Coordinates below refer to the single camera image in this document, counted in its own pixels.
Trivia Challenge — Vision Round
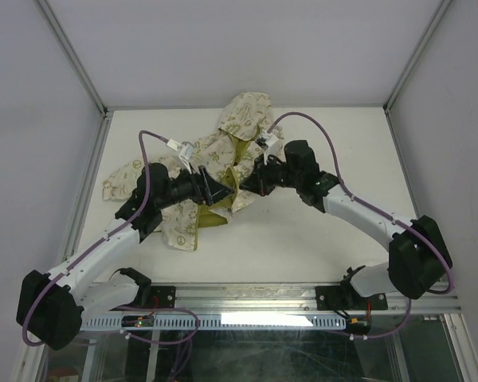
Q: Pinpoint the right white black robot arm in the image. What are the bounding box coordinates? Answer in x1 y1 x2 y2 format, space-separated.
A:
240 135 453 308

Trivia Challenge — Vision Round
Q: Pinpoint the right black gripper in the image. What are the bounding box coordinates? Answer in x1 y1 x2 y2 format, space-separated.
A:
238 153 301 197

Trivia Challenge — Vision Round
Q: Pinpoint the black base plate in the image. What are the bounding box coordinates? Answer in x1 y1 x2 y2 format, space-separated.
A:
315 285 388 312
118 285 176 311

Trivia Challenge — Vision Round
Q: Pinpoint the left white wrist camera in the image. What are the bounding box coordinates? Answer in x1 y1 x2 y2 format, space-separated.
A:
166 138 195 173

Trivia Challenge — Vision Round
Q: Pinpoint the purple cable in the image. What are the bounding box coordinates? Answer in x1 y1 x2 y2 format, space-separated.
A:
22 129 202 382
264 111 454 341

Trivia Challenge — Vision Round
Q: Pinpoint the right aluminium frame post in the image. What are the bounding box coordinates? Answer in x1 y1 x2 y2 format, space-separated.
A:
383 0 454 117

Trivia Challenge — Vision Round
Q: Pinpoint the white slotted cable duct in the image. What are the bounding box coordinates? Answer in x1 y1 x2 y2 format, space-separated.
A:
81 312 347 332

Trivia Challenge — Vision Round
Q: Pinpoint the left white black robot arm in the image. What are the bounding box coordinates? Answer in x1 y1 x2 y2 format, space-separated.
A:
16 163 233 350

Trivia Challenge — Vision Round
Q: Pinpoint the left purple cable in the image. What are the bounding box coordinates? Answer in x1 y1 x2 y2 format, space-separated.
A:
22 129 202 382

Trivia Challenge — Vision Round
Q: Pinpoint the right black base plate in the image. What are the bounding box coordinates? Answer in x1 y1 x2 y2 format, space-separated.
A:
315 285 388 312

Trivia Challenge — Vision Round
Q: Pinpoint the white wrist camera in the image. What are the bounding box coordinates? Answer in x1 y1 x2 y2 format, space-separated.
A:
255 131 280 164
166 138 195 173

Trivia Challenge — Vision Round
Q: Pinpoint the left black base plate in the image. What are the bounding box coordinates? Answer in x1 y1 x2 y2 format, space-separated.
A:
118 285 176 311

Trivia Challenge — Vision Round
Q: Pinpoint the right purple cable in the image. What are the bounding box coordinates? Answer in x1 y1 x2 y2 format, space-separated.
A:
264 111 454 341

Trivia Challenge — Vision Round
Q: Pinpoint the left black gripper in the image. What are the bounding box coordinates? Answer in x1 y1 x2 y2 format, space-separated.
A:
156 162 234 211

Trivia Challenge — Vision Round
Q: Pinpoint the aluminium mounting rail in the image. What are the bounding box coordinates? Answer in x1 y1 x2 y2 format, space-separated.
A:
75 281 463 315

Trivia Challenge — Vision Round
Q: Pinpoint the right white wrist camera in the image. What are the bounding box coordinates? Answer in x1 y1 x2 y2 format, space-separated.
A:
255 131 280 164

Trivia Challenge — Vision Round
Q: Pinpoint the cream green-printed hooded jacket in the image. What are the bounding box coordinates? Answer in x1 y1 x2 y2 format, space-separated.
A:
101 91 286 254

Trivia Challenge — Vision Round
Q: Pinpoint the left aluminium frame post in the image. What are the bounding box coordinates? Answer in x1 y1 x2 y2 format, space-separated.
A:
34 0 109 142

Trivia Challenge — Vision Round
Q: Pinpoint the aluminium frame post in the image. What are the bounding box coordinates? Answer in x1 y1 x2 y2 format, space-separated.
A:
34 0 109 142
383 0 454 117

